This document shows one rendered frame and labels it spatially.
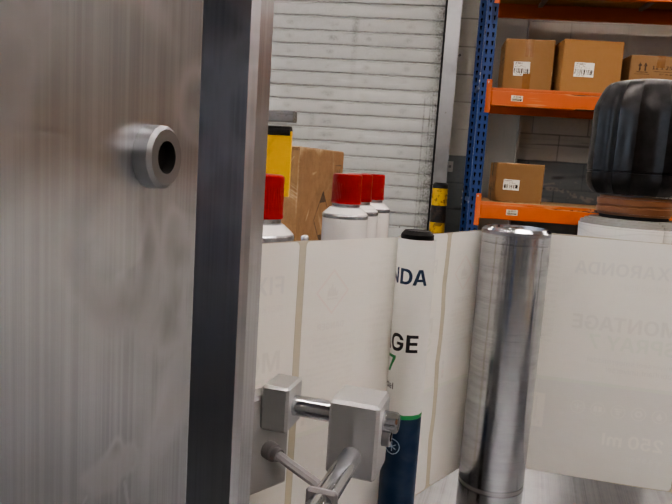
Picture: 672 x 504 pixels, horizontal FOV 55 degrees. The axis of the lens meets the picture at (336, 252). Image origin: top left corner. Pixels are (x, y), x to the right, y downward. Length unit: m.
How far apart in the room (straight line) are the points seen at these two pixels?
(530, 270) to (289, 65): 4.69
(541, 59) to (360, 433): 4.20
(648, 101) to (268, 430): 0.41
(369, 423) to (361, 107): 4.68
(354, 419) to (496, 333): 0.14
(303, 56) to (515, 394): 4.70
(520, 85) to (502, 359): 4.02
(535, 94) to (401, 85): 1.11
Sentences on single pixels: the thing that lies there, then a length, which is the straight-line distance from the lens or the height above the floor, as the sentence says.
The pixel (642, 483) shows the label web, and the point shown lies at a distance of 0.44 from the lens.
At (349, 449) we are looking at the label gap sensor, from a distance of 0.24.
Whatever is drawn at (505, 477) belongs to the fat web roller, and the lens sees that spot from 0.39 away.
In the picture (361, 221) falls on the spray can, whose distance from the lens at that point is 0.71.
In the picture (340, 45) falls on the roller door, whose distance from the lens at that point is 4.99.
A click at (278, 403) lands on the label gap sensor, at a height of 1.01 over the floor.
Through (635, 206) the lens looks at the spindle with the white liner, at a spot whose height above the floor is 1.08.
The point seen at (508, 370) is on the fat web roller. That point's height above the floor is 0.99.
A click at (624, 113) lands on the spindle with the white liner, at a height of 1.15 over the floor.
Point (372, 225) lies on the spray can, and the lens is 0.77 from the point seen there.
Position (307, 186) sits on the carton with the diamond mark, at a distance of 1.17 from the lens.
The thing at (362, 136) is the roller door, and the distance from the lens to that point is 4.88.
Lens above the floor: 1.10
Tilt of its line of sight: 8 degrees down
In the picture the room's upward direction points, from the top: 4 degrees clockwise
